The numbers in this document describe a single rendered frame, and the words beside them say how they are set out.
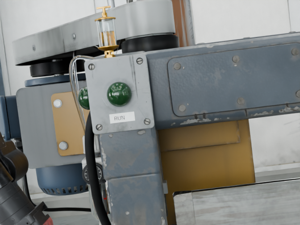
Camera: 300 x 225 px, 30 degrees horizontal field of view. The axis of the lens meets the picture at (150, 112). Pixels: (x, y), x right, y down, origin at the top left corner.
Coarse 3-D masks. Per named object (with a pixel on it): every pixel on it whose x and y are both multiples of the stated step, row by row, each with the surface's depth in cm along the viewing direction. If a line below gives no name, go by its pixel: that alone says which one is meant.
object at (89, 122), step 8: (88, 120) 73; (88, 128) 73; (88, 136) 73; (88, 144) 74; (88, 152) 74; (88, 160) 74; (88, 168) 74; (88, 176) 75; (96, 176) 75; (96, 184) 75; (96, 192) 75; (96, 200) 76; (96, 208) 76; (104, 208) 77; (104, 216) 76; (104, 224) 77
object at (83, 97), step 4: (84, 88) 68; (80, 92) 68; (84, 92) 68; (80, 96) 68; (84, 96) 68; (80, 100) 68; (84, 100) 68; (88, 100) 68; (80, 104) 69; (84, 104) 68; (88, 104) 68; (84, 108) 69; (88, 108) 69
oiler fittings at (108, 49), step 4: (96, 8) 75; (100, 8) 75; (104, 8) 75; (104, 12) 75; (104, 16) 75; (96, 20) 74; (100, 48) 74; (104, 48) 74; (108, 48) 74; (112, 48) 74; (116, 48) 75; (104, 52) 75; (108, 52) 75; (112, 52) 75; (104, 56) 75; (108, 56) 74; (112, 56) 75
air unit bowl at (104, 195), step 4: (100, 184) 94; (104, 184) 94; (88, 188) 94; (100, 188) 94; (104, 188) 94; (104, 192) 94; (104, 196) 94; (92, 200) 94; (104, 200) 94; (92, 204) 94; (104, 204) 94; (92, 208) 94; (108, 208) 95; (92, 212) 94; (96, 212) 94; (96, 216) 94
